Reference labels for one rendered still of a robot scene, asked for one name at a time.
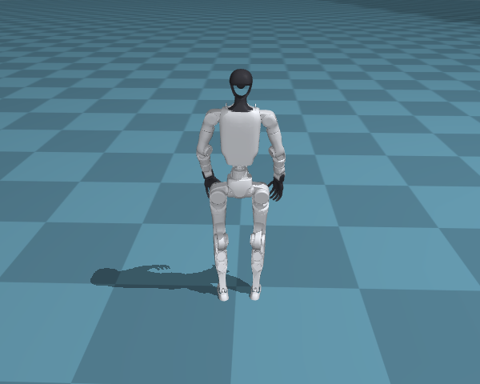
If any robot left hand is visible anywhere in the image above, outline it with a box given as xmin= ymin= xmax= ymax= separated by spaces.
xmin=202 ymin=170 xmax=220 ymax=198

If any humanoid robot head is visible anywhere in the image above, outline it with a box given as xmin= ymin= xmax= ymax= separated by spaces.
xmin=228 ymin=69 xmax=253 ymax=112

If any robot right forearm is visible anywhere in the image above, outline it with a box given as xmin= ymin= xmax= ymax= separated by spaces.
xmin=273 ymin=147 xmax=286 ymax=180

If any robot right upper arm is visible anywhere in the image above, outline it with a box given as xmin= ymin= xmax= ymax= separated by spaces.
xmin=259 ymin=110 xmax=284 ymax=158

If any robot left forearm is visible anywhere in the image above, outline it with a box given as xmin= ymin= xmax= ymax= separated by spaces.
xmin=196 ymin=151 xmax=212 ymax=178

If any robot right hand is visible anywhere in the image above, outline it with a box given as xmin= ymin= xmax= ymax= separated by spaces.
xmin=268 ymin=174 xmax=285 ymax=201

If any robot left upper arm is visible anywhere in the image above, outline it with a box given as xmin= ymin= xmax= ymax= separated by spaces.
xmin=197 ymin=109 xmax=222 ymax=157

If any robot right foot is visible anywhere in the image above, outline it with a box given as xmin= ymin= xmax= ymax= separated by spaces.
xmin=250 ymin=284 xmax=261 ymax=300

